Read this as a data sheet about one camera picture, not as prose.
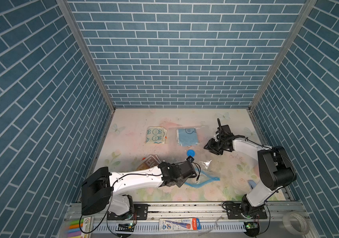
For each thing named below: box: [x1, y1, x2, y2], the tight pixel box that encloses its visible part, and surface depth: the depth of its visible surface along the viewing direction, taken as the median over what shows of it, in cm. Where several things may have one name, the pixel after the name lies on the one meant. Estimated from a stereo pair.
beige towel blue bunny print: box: [145, 126, 168, 144], surface depth 104 cm
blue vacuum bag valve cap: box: [186, 149, 196, 158], surface depth 96 cm
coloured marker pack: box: [64, 212, 84, 238], surface depth 69 cm
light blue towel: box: [178, 128, 199, 147], surface depth 103 cm
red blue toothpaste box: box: [158, 217, 202, 231], surface depth 71 cm
